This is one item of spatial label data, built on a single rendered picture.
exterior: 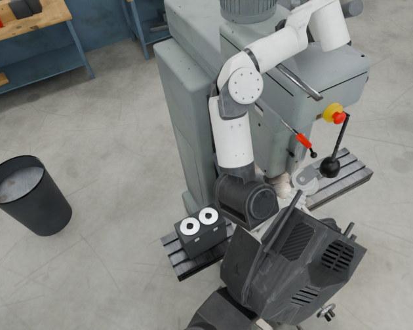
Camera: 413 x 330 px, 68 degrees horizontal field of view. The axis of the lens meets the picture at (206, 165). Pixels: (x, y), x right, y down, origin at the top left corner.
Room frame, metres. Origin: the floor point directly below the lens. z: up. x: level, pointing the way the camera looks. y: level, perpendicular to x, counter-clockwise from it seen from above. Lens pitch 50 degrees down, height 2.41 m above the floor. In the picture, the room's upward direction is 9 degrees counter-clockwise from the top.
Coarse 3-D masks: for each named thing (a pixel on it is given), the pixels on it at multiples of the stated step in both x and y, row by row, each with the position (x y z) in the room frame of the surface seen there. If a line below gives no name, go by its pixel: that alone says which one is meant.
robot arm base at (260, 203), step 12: (216, 180) 0.50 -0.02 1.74; (216, 192) 0.47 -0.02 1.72; (252, 192) 0.40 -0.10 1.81; (264, 192) 0.40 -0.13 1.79; (252, 204) 0.38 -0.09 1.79; (264, 204) 0.38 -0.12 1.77; (276, 204) 0.40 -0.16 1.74; (228, 216) 0.41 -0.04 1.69; (240, 216) 0.39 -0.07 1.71; (252, 216) 0.36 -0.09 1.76; (264, 216) 0.37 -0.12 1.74; (252, 228) 0.35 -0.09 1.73
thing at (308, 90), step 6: (276, 66) 0.75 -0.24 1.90; (282, 66) 0.74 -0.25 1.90; (282, 72) 0.72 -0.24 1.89; (288, 72) 0.71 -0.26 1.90; (288, 78) 0.69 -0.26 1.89; (294, 78) 0.68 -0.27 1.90; (300, 84) 0.65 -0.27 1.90; (306, 84) 0.64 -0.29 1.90; (306, 90) 0.62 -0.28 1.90; (312, 90) 0.62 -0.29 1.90; (312, 96) 0.60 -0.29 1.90; (318, 96) 0.59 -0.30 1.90
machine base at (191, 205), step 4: (184, 192) 1.57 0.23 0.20; (188, 192) 1.56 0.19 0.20; (184, 196) 1.53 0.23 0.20; (188, 196) 1.52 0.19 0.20; (192, 196) 1.51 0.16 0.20; (184, 200) 1.51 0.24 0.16; (188, 200) 1.48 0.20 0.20; (192, 200) 1.47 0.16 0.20; (188, 204) 1.44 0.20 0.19; (192, 204) 1.43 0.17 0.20; (196, 204) 1.43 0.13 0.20; (188, 208) 1.44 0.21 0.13; (192, 208) 1.39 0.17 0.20; (196, 208) 1.39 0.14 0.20; (192, 212) 1.36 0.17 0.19; (220, 260) 0.92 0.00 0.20; (220, 264) 0.89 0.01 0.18; (264, 320) 0.48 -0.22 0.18; (268, 320) 0.49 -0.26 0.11
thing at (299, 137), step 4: (288, 128) 0.69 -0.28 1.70; (292, 132) 0.67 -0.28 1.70; (296, 132) 0.66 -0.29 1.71; (296, 136) 0.64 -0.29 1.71; (300, 136) 0.64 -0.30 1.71; (304, 136) 0.64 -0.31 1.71; (300, 140) 0.63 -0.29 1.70; (304, 140) 0.62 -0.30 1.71; (308, 140) 0.62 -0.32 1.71; (304, 144) 0.61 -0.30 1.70; (308, 144) 0.60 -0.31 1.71; (308, 148) 0.60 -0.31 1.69
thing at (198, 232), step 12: (192, 216) 0.77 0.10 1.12; (204, 216) 0.75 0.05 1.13; (216, 216) 0.74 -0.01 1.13; (180, 228) 0.71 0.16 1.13; (192, 228) 0.71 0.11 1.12; (204, 228) 0.70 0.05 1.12; (216, 228) 0.70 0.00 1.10; (180, 240) 0.71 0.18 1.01; (192, 240) 0.65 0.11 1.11; (204, 240) 0.67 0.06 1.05; (216, 240) 0.70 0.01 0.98; (192, 252) 0.64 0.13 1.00
